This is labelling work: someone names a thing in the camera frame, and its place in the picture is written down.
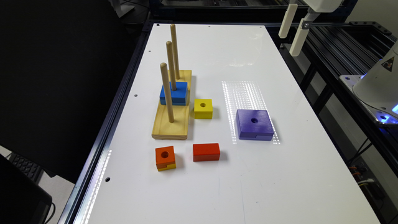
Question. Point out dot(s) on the black monitor corner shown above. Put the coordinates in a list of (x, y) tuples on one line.
[(22, 200)]

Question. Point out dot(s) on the purple square block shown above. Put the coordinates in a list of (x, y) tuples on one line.
[(254, 125)]

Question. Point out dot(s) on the red rectangular block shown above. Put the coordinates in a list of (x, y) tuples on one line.
[(206, 152)]

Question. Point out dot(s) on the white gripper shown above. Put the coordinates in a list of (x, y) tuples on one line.
[(322, 6)]

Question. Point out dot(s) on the black aluminium frame rack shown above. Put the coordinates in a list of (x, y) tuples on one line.
[(347, 49)]

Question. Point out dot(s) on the front wooden peg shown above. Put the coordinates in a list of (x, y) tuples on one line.
[(167, 93)]

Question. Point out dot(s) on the black keyboard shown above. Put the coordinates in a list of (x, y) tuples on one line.
[(27, 167)]

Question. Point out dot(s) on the middle wooden peg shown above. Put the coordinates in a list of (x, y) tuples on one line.
[(170, 58)]

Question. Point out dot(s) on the blue block on peg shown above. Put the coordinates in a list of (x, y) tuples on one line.
[(179, 96)]

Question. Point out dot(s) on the rear wooden peg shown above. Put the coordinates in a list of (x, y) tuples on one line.
[(173, 32)]

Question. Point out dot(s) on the yellow block with hole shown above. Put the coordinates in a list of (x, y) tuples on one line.
[(203, 109)]

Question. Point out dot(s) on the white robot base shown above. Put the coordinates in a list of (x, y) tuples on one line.
[(376, 90)]

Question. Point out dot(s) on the wooden peg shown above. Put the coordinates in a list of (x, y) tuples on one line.
[(170, 58), (173, 32), (167, 93)]

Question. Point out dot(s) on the orange and yellow block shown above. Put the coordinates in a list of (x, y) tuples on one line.
[(165, 158)]

